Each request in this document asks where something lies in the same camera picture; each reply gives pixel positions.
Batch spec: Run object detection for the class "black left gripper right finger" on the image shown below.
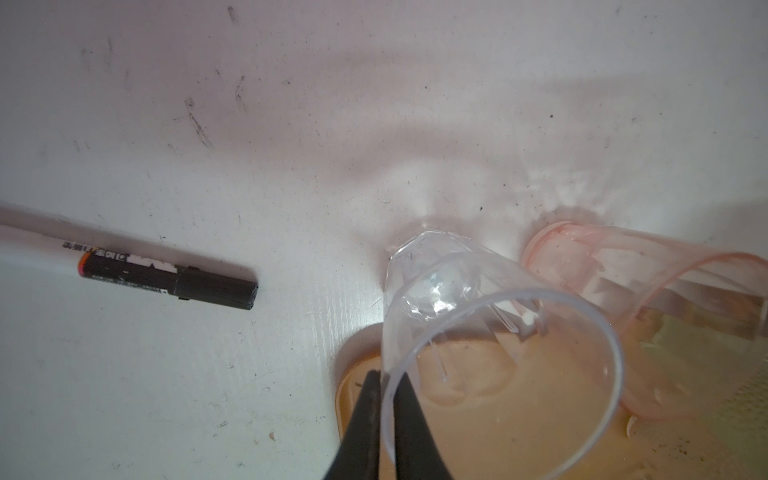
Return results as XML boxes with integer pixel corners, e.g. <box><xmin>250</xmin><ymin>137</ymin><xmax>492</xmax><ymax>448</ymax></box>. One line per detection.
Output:
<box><xmin>393</xmin><ymin>374</ymin><xmax>452</xmax><ymax>480</ymax></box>

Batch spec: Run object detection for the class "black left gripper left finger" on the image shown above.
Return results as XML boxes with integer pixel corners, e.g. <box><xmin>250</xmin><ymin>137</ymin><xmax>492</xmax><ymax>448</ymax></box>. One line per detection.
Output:
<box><xmin>324</xmin><ymin>370</ymin><xmax>382</xmax><ymax>480</ymax></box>

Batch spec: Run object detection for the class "clear faceted glass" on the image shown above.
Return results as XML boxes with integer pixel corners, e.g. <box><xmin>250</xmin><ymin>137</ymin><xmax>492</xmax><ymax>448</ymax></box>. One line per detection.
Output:
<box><xmin>381</xmin><ymin>230</ymin><xmax>624</xmax><ymax>479</ymax></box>

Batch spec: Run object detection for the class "pink ribbed glass top row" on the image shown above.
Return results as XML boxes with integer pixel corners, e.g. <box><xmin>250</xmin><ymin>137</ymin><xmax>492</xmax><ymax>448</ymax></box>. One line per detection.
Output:
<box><xmin>521</xmin><ymin>222</ymin><xmax>767</xmax><ymax>421</ymax></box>

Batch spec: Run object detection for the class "pale green textured glass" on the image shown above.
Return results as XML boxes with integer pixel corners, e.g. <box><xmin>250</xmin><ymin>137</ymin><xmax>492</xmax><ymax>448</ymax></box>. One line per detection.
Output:
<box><xmin>636</xmin><ymin>309</ymin><xmax>767</xmax><ymax>479</ymax></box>

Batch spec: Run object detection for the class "orange brown plastic tray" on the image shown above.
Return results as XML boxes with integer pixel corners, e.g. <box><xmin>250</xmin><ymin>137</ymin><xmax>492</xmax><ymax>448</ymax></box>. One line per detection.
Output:
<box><xmin>333</xmin><ymin>321</ymin><xmax>758</xmax><ymax>479</ymax></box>

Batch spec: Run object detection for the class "black and white marker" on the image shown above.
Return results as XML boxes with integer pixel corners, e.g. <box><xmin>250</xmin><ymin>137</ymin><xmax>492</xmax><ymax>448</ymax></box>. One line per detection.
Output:
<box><xmin>0</xmin><ymin>224</ymin><xmax>260</xmax><ymax>311</ymax></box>

